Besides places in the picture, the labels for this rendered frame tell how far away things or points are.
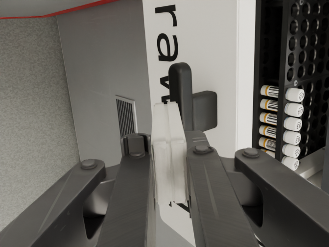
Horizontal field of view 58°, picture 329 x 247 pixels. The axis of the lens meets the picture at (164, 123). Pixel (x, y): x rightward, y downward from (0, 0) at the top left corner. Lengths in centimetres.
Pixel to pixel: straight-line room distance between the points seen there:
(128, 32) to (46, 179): 72
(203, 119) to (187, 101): 2
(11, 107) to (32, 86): 9
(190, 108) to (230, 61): 4
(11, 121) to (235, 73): 95
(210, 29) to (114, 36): 48
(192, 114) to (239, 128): 4
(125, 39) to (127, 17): 4
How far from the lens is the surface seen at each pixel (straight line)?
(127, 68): 65
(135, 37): 60
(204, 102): 21
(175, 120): 15
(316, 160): 43
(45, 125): 112
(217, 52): 21
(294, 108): 31
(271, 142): 33
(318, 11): 34
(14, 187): 117
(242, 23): 20
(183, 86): 19
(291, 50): 30
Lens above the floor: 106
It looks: 51 degrees down
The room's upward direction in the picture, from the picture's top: 110 degrees clockwise
